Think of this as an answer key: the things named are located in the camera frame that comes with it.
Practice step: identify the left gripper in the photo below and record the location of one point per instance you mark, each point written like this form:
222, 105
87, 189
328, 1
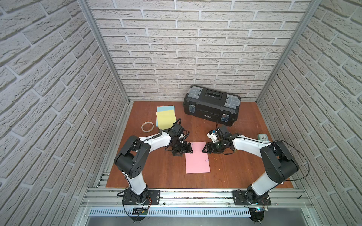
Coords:
180, 147

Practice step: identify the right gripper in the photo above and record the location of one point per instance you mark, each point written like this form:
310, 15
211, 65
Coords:
209, 146

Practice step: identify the pink paper sheet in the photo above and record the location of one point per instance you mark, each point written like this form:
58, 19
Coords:
195, 162

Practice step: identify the yellow paper sheet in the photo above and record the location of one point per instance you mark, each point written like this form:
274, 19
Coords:
163, 125

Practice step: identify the light blue paper sheet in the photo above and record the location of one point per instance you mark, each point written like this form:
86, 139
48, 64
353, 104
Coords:
165, 108

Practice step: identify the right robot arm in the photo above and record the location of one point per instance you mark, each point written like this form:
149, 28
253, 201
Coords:
278, 161

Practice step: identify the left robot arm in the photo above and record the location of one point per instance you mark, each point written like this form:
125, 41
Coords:
132, 157

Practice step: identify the black plastic toolbox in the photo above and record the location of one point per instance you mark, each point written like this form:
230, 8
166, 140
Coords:
213, 105

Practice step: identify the clear tape roll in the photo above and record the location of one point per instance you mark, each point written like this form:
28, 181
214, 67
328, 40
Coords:
147, 126

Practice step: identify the small teal alarm clock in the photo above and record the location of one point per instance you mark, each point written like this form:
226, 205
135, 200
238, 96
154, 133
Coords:
263, 137

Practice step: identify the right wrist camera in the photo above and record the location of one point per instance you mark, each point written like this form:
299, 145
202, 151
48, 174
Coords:
214, 135

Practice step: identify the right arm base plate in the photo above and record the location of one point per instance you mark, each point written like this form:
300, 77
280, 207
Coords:
248, 197

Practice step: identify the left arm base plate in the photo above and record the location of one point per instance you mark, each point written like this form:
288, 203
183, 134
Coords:
147, 197

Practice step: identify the aluminium front rail frame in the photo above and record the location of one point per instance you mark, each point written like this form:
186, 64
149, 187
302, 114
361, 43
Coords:
189, 202

